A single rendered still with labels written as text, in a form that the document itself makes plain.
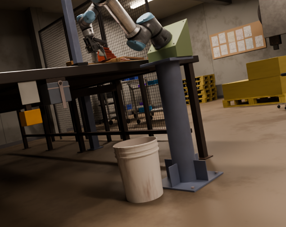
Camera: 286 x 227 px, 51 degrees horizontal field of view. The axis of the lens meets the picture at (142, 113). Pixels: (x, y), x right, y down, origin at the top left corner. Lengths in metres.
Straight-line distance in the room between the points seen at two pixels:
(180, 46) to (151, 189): 0.95
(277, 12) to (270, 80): 1.99
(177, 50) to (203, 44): 8.03
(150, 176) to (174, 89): 0.60
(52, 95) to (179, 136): 0.88
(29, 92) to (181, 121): 0.99
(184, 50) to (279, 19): 5.57
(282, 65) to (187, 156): 4.22
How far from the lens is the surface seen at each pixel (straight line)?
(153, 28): 2.03
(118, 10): 1.87
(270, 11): 7.58
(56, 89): 1.78
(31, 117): 1.71
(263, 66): 6.13
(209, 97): 9.15
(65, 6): 4.42
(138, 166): 1.89
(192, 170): 2.15
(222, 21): 9.75
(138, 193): 1.96
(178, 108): 2.06
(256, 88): 6.25
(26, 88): 1.74
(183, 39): 2.10
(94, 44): 2.21
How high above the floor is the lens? 0.70
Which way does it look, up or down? 4 degrees down
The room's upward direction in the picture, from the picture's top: 10 degrees counter-clockwise
